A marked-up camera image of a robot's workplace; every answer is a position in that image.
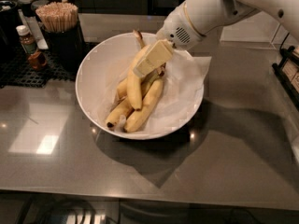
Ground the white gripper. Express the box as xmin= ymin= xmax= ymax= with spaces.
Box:
xmin=133 ymin=0 xmax=206 ymax=77

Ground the long-stemmed yellow banana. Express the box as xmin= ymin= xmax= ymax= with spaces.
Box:
xmin=127 ymin=46 xmax=148 ymax=110

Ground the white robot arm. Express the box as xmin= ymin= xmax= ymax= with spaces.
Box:
xmin=134 ymin=0 xmax=299 ymax=77

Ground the white bowl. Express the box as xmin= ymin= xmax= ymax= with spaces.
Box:
xmin=75 ymin=31 xmax=206 ymax=140

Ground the white paper liner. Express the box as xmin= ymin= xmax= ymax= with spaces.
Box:
xmin=96 ymin=52 xmax=211 ymax=140

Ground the black stick holder cup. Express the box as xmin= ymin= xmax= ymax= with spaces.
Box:
xmin=44 ymin=21 xmax=85 ymax=73

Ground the bundle of wooden sticks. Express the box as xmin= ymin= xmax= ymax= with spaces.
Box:
xmin=36 ymin=2 xmax=78 ymax=33

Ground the clear acrylic sign holder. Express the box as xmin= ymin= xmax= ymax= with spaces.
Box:
xmin=221 ymin=12 xmax=288 ymax=49

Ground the white flat card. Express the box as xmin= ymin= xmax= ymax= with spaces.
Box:
xmin=18 ymin=9 xmax=49 ymax=50

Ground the small brown jar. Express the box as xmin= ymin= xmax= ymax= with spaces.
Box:
xmin=28 ymin=51 xmax=47 ymax=71

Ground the small sauce bottle white cap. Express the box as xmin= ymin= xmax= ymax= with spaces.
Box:
xmin=16 ymin=25 xmax=37 ymax=55

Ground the dark lidded jar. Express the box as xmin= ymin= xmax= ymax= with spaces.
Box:
xmin=18 ymin=0 xmax=35 ymax=17
xmin=31 ymin=0 xmax=50 ymax=11

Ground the black grid mat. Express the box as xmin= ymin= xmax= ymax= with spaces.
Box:
xmin=0 ymin=45 xmax=76 ymax=88

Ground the black container far left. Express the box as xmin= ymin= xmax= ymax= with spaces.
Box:
xmin=0 ymin=0 xmax=21 ymax=61

